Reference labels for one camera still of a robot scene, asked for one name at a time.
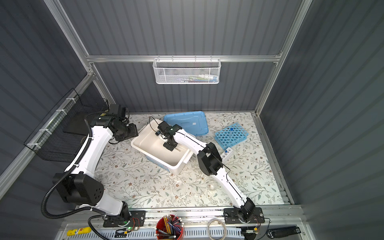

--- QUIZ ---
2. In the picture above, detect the white plastic storage bin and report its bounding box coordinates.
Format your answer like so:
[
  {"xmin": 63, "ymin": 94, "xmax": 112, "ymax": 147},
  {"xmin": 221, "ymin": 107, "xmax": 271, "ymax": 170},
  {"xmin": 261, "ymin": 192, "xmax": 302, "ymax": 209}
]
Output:
[{"xmin": 131, "ymin": 119, "xmax": 193, "ymax": 175}]

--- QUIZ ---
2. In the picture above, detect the white test tube rack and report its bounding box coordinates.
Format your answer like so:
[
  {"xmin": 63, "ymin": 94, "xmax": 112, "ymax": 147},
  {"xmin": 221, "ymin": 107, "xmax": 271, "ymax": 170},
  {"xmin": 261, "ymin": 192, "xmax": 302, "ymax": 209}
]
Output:
[{"xmin": 221, "ymin": 148, "xmax": 234, "ymax": 164}]

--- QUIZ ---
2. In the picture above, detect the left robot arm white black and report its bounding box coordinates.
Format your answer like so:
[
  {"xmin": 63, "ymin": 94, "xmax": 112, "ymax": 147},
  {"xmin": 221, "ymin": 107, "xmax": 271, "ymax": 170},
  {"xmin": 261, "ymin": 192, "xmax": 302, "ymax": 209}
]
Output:
[{"xmin": 41, "ymin": 115, "xmax": 138, "ymax": 222}]

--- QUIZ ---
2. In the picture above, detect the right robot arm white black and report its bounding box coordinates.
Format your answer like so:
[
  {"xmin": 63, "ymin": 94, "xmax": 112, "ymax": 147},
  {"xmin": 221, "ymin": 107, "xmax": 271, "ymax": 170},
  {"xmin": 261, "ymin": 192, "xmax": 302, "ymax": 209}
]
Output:
[{"xmin": 156, "ymin": 121, "xmax": 256, "ymax": 223}]

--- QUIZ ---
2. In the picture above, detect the blue plastic bin lid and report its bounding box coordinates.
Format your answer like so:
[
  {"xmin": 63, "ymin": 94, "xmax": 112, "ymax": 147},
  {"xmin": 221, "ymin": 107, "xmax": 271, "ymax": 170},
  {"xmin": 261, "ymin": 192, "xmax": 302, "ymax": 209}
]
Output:
[{"xmin": 164, "ymin": 111, "xmax": 209, "ymax": 136}]

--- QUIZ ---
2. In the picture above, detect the clear petri dish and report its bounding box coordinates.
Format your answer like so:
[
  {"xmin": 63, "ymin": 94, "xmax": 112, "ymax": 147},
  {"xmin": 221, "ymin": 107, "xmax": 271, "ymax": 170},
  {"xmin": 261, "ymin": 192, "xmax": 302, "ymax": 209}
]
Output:
[{"xmin": 171, "ymin": 181, "xmax": 188, "ymax": 198}]

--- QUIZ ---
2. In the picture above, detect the blue test tube rack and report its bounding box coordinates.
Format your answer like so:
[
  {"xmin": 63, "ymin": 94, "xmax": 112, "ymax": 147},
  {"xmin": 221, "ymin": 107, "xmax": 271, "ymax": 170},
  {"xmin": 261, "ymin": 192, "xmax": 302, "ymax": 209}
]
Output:
[{"xmin": 215, "ymin": 123, "xmax": 249, "ymax": 150}]

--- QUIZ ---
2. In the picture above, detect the red pencil cup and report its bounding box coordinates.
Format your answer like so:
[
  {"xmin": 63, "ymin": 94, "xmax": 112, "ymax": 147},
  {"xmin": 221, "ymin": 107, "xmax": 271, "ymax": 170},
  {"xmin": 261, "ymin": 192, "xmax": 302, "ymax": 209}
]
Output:
[{"xmin": 156, "ymin": 215, "xmax": 185, "ymax": 240}]

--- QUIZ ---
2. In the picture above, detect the yellow marker bottle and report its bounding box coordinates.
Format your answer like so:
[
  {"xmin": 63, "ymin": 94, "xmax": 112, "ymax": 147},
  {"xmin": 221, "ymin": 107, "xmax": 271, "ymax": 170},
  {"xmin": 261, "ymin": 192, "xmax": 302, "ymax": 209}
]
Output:
[{"xmin": 67, "ymin": 227, "xmax": 92, "ymax": 237}]

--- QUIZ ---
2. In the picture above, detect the black device on shelf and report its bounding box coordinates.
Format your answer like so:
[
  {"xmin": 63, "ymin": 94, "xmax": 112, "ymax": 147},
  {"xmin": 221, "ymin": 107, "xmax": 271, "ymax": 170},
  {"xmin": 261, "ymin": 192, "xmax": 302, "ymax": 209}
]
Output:
[{"xmin": 266, "ymin": 226, "xmax": 301, "ymax": 239}]

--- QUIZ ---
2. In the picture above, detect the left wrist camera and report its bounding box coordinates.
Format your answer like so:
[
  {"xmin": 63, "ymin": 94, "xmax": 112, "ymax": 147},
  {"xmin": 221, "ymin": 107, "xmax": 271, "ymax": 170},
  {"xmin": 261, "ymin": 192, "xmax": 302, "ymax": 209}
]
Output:
[{"xmin": 109, "ymin": 104, "xmax": 126, "ymax": 120}]

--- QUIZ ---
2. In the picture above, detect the white wire wall basket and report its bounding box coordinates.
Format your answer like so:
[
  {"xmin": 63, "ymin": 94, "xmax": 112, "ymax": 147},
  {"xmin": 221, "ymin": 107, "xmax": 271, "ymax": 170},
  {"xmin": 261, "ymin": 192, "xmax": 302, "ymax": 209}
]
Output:
[{"xmin": 153, "ymin": 59, "xmax": 222, "ymax": 85}]

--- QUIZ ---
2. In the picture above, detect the black wire side basket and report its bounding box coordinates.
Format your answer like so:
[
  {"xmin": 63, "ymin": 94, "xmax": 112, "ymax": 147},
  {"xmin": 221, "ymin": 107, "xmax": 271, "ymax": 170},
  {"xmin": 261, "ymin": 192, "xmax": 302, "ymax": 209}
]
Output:
[{"xmin": 24, "ymin": 89, "xmax": 109, "ymax": 163}]

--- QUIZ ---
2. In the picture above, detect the coiled white cable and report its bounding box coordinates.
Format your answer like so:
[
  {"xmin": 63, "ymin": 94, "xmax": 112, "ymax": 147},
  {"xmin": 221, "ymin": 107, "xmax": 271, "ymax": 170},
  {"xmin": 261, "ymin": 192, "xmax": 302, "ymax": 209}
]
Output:
[{"xmin": 206, "ymin": 218, "xmax": 228, "ymax": 240}]

